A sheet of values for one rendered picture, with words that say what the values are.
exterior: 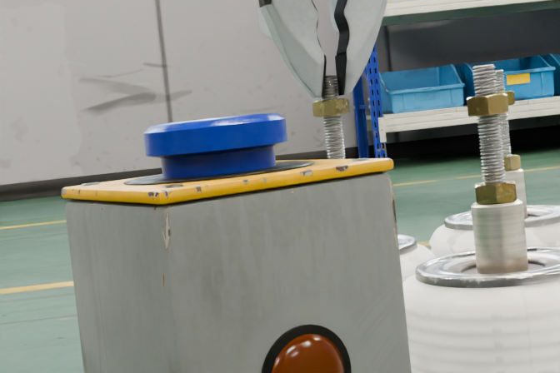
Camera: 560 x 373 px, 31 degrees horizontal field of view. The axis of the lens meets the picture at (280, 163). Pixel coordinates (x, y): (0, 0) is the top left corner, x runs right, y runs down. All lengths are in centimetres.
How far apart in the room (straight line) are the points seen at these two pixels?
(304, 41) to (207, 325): 29
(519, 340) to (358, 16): 20
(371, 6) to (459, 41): 507
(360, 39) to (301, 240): 28
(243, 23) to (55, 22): 99
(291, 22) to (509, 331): 20
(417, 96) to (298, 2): 430
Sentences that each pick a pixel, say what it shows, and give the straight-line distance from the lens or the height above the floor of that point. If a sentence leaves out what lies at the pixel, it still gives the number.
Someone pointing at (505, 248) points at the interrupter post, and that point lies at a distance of 44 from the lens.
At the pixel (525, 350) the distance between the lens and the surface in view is 42.
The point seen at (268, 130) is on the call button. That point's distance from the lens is 27.
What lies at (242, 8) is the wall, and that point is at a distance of 547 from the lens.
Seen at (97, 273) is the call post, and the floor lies 29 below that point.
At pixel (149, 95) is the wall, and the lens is 545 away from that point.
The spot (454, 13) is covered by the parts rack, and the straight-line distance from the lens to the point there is 543.
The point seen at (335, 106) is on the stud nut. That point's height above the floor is 33.
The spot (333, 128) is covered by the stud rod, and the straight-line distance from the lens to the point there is 54.
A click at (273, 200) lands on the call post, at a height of 31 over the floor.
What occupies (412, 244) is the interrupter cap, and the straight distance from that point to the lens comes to 53.
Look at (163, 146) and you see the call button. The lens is 27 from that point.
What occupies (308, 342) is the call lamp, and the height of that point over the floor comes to 27.
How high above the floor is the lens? 33
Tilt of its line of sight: 3 degrees down
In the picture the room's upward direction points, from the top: 6 degrees counter-clockwise
